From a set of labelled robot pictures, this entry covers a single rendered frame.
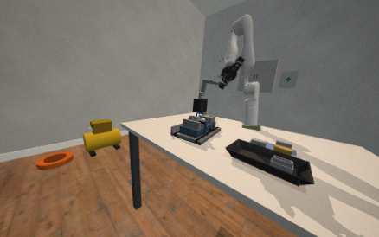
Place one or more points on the yellow-brown rectangular block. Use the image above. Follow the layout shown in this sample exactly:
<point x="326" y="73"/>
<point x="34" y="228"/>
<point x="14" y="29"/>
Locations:
<point x="283" y="149"/>

